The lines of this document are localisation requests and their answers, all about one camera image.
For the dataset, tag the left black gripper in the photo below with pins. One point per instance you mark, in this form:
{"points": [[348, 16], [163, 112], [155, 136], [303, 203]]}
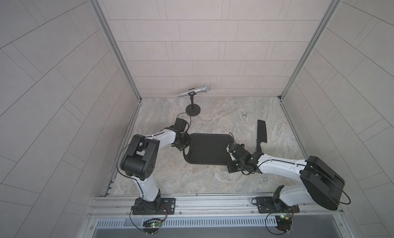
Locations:
{"points": [[186, 139]]}

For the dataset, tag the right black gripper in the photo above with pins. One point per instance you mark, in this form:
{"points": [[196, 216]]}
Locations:
{"points": [[229, 166]]}

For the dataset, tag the black cutting board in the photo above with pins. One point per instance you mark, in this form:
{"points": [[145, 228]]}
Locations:
{"points": [[208, 149]]}

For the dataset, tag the black kitchen knife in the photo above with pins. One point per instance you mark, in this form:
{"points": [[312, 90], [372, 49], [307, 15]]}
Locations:
{"points": [[261, 134]]}

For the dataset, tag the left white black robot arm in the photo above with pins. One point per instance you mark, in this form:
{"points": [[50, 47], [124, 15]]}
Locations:
{"points": [[138, 163]]}

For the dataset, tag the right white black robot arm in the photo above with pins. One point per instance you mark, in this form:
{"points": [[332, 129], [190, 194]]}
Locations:
{"points": [[317, 182]]}

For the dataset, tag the right green circuit board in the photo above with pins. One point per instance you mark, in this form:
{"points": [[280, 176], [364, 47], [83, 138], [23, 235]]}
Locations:
{"points": [[284, 223]]}

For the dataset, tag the green circuit board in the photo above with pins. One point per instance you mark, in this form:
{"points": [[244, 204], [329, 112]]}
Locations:
{"points": [[284, 223], [152, 226]]}

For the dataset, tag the left green circuit board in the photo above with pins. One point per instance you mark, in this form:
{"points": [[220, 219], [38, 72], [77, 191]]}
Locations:
{"points": [[152, 226]]}

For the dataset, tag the black microphone stand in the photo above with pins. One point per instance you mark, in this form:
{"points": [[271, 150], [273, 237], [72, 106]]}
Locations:
{"points": [[192, 109]]}

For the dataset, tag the silver microphone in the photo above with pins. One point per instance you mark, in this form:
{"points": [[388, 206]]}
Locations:
{"points": [[194, 91]]}

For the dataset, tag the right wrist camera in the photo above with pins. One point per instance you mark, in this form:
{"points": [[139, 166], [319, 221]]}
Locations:
{"points": [[240, 151]]}

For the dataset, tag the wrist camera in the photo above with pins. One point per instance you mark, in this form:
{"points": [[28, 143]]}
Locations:
{"points": [[240, 151], [180, 125]]}

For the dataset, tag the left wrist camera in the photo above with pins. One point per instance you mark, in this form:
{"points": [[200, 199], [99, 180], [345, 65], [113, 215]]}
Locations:
{"points": [[180, 125]]}

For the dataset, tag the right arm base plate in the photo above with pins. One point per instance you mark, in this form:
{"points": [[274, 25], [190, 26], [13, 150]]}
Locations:
{"points": [[268, 205]]}

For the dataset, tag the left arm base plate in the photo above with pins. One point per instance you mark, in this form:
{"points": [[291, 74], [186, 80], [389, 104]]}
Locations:
{"points": [[159, 206]]}

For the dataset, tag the aluminium mounting rail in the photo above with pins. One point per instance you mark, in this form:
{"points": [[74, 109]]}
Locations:
{"points": [[188, 205]]}

